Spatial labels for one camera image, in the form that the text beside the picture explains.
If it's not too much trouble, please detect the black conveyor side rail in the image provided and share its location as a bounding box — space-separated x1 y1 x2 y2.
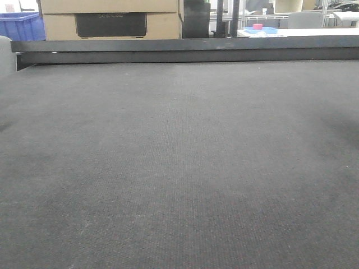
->
11 35 358 65

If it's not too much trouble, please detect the white background table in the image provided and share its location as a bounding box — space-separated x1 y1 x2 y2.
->
237 28 358 38

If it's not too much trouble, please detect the black box behind conveyor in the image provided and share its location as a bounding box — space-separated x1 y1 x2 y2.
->
182 1 210 39

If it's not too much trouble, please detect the pink tape roll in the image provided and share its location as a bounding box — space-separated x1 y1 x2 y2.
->
252 23 263 31

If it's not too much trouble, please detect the blue tray on table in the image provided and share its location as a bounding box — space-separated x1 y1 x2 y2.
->
243 26 278 35

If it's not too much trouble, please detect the upper cardboard box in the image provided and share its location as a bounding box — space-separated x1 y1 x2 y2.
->
40 0 184 14

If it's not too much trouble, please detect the blue plastic crate background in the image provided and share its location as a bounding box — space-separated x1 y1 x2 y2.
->
1 12 45 41

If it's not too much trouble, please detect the black vertical post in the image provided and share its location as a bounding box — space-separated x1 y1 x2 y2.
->
229 0 240 38

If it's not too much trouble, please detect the large cardboard box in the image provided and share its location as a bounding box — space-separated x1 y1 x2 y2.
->
43 13 182 41

